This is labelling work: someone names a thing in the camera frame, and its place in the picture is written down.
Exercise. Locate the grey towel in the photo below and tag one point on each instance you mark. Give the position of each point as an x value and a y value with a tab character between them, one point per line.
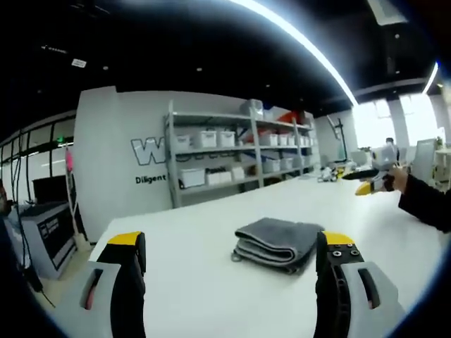
273	239

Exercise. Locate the person's right hand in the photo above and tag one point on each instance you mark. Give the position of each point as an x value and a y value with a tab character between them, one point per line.
400	179

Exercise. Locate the small devices on table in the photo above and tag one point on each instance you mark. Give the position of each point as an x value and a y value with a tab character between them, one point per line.
331	174

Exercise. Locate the black tripod stand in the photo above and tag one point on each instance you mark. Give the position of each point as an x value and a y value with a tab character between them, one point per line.
339	141

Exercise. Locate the grey equipment cabinet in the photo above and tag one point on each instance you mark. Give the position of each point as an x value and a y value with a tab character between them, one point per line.
46	236

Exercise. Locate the orange object on shelf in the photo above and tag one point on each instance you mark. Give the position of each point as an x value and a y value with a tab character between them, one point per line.
292	116

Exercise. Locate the white stand with pink item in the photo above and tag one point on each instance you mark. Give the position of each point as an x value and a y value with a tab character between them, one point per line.
72	197

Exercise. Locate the short ceiling light strip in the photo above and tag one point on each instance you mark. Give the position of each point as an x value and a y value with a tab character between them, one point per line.
432	77

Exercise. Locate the black monitor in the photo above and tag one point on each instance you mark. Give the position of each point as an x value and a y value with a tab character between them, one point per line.
51	190

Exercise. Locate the grey metal shelving unit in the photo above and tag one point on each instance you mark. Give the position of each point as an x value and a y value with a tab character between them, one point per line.
252	155

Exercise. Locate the grey plastic bin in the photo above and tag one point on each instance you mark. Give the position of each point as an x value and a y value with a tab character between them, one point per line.
252	108

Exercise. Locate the long ceiling light strip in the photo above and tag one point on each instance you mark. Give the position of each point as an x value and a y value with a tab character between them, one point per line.
310	45

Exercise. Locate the row of white storage boxes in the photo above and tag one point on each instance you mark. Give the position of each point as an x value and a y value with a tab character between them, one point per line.
225	139

